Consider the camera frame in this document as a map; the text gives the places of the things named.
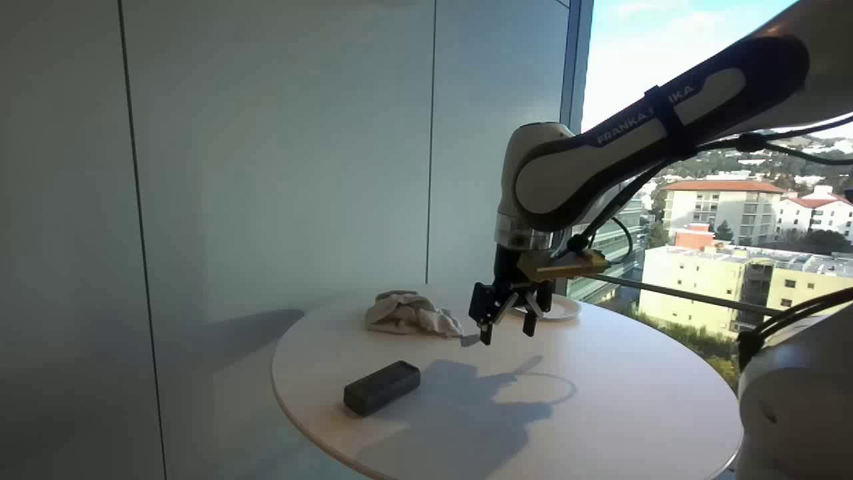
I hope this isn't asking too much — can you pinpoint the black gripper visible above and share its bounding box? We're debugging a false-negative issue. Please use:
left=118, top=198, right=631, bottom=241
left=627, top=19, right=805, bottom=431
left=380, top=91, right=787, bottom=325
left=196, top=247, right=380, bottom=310
left=469, top=245, right=554, bottom=346

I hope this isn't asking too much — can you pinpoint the white towel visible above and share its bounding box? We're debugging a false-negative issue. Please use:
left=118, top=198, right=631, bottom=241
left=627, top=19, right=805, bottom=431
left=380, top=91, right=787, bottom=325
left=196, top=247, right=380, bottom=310
left=365, top=291, right=462, bottom=339

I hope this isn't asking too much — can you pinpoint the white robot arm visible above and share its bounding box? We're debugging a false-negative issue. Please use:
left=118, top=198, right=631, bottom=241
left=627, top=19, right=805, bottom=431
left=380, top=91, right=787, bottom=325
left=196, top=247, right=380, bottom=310
left=469, top=0, right=853, bottom=480

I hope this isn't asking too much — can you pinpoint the white plate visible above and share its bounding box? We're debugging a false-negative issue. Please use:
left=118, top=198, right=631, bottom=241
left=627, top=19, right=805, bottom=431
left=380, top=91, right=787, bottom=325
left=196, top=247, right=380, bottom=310
left=541, top=295, right=581, bottom=323

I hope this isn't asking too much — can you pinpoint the dark grey rectangular block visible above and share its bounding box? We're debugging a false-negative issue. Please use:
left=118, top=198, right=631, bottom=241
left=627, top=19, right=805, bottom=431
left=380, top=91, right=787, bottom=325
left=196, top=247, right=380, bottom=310
left=345, top=361, right=421, bottom=415

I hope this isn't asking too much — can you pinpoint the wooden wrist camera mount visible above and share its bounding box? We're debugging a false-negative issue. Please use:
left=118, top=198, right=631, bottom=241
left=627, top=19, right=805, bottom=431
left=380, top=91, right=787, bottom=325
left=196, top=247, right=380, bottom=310
left=518, top=253, right=609, bottom=283

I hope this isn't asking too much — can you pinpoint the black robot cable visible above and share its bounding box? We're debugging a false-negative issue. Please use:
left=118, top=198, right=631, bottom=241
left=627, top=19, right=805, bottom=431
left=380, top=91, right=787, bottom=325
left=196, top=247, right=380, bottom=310
left=568, top=109, right=853, bottom=375

